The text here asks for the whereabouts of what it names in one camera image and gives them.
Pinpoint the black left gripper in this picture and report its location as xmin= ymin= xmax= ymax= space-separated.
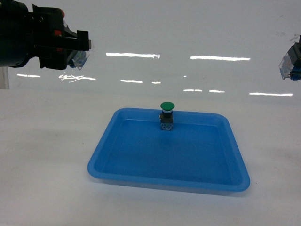
xmin=0 ymin=0 xmax=91 ymax=70

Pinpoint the yellow mushroom push button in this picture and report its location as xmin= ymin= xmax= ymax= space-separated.
xmin=279 ymin=36 xmax=301 ymax=81

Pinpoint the red mushroom push button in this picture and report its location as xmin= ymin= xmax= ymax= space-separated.
xmin=54 ymin=10 xmax=92 ymax=70

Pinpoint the green mushroom push button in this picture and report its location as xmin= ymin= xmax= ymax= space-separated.
xmin=159 ymin=101 xmax=175 ymax=130

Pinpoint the blue plastic tray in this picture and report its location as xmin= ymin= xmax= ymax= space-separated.
xmin=87 ymin=108 xmax=250 ymax=193

